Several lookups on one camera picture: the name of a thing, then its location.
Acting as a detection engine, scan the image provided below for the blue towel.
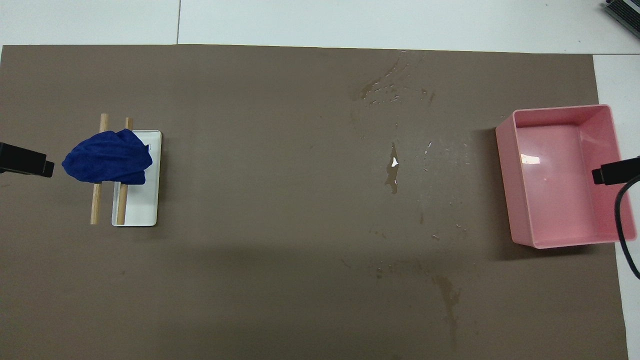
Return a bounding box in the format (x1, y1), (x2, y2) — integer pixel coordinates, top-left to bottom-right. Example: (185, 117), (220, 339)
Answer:
(61, 128), (153, 186)

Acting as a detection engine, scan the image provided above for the water puddle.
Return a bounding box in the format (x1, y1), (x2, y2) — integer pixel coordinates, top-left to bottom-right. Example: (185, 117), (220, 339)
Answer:
(384, 142), (401, 195)

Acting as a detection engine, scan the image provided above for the pink plastic bin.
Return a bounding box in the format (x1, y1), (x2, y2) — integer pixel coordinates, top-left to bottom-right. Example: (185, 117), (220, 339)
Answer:
(495, 104), (638, 250)

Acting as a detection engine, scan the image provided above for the white rack base tray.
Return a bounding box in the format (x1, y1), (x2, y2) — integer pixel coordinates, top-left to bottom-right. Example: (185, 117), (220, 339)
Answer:
(111, 130), (162, 227)

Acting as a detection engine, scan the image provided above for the dark ribbed device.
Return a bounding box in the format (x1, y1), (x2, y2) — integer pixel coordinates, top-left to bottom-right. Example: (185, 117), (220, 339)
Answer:
(602, 0), (640, 33)

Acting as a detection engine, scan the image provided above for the brown table mat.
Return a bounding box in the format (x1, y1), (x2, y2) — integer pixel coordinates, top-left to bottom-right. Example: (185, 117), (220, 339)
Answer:
(0, 44), (630, 360)

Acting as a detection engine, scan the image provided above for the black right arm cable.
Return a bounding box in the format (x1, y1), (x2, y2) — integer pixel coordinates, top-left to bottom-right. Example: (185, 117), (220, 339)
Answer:
(614, 175), (640, 280)

